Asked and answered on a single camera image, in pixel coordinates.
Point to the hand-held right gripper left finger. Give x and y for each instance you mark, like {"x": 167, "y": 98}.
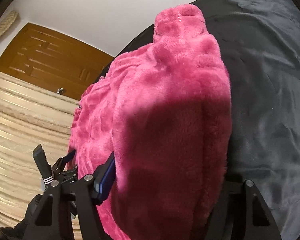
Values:
{"x": 107, "y": 177}

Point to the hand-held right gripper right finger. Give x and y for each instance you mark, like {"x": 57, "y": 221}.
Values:
{"x": 250, "y": 197}

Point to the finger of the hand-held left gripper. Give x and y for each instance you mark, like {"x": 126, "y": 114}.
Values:
{"x": 41, "y": 160}
{"x": 66, "y": 158}

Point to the pink fleece garment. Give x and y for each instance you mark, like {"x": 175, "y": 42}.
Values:
{"x": 152, "y": 92}

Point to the metal door knob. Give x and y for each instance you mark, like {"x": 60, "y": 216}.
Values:
{"x": 61, "y": 90}

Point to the brown wooden door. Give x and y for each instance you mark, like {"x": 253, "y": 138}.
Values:
{"x": 52, "y": 52}

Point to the dark grey bed sheet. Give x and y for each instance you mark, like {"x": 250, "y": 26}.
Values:
{"x": 265, "y": 80}

